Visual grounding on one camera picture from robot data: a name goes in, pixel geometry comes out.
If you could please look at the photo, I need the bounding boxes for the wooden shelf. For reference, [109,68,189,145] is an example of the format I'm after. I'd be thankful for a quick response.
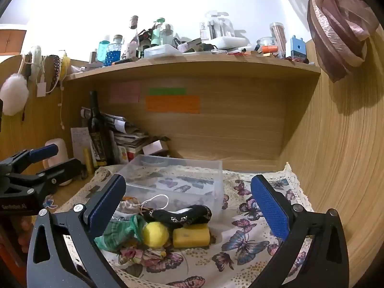
[64,51,322,82]

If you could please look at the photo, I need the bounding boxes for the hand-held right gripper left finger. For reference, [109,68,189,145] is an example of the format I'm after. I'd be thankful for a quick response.
[26,174,127,288]

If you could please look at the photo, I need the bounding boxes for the yellow sponge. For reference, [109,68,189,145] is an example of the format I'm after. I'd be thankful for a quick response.
[172,224,210,249]

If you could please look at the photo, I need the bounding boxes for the green pump bottle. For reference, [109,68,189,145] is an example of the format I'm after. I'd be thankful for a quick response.
[151,18,166,47]

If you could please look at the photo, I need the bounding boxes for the green cloth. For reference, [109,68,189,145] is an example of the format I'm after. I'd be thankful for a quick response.
[94,214,147,252]

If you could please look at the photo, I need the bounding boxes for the pink scarf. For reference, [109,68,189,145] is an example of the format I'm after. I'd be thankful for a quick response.
[306,0,382,83]

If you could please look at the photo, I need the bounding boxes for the orange sticky note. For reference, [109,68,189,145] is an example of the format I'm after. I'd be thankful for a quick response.
[145,95,200,114]

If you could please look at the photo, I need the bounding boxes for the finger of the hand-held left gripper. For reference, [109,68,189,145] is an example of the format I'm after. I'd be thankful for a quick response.
[12,158,83,195]
[0,143,59,174]

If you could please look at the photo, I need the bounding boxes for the blue liquid glass bottle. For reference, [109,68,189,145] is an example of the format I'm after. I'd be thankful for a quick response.
[106,35,124,66]

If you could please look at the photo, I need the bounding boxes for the floral cloth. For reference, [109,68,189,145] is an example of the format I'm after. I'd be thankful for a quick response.
[117,246,168,268]

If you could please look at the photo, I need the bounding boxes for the white tray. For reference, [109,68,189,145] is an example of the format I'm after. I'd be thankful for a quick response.
[209,36,250,50]

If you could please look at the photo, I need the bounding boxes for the cream plastic bottle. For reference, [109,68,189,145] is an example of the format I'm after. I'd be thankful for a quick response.
[43,138,72,186]

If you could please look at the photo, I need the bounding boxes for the white plastic box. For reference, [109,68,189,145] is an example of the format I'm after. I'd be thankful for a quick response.
[144,44,178,58]

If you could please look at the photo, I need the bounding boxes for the green sticky note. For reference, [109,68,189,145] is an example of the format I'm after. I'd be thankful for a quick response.
[149,88,187,96]

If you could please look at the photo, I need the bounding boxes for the yellow felt ball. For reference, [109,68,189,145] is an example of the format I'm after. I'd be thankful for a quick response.
[142,222,170,249]

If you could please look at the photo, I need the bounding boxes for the black patterned sock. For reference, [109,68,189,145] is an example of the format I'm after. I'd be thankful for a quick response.
[142,204,213,228]

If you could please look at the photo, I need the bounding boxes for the beige drawstring pouch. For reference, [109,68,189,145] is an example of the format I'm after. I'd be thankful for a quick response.
[115,194,170,216]

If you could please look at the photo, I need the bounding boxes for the dark wine bottle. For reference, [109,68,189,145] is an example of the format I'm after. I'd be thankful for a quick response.
[88,90,112,168]

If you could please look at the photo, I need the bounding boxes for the white fluffy puff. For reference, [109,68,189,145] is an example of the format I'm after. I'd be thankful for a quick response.
[0,73,29,116]

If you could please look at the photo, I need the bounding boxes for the clear blister pack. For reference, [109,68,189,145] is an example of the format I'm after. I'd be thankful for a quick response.
[199,11,235,40]

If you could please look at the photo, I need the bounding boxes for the butterfly print tablecloth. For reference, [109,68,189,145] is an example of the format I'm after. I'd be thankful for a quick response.
[45,162,315,288]

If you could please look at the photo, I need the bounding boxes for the clear plastic storage box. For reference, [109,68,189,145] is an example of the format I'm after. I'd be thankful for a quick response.
[115,155,225,216]

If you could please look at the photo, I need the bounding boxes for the yellow tube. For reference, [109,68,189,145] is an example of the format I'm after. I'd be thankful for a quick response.
[84,148,94,173]

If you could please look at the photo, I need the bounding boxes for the short glass jar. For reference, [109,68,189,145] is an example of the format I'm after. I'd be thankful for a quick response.
[256,37,277,48]

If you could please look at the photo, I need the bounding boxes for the clear bottle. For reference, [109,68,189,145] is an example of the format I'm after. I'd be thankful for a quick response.
[160,24,175,46]

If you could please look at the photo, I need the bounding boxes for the red and white books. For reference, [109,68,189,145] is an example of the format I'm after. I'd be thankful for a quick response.
[116,144,145,165]

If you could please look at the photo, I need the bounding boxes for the tall clear jar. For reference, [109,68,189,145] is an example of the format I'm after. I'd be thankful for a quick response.
[269,22,287,58]

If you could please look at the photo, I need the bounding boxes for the patterned headband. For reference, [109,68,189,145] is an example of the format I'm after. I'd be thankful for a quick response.
[47,54,62,88]

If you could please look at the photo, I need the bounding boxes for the teal bottle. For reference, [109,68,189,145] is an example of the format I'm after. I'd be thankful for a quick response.
[97,40,110,65]

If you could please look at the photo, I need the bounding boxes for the small white box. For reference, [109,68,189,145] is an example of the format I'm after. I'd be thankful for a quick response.
[142,140,169,156]

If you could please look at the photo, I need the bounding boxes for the yellow hanging cloth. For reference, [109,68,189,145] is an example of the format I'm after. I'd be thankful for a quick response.
[59,52,72,81]

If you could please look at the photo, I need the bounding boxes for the wooden cabinet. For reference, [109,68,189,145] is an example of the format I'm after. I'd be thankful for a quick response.
[0,29,26,56]

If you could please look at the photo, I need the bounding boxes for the blue box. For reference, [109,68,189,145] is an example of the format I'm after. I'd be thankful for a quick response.
[289,35,307,59]

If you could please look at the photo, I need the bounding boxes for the white paper card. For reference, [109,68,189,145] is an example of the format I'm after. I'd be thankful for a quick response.
[71,127,92,160]

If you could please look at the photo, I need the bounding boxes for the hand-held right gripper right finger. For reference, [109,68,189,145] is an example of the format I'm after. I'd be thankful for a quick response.
[249,174,350,288]

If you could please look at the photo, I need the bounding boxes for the stack of magazines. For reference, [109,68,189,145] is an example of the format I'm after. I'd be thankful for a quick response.
[80,106,150,156]

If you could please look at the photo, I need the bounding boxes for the white plush hanging toy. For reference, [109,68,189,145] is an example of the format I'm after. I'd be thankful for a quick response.
[29,46,43,79]

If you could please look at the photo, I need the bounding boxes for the pink sticky note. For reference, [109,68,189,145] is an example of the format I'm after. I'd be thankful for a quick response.
[110,82,140,104]

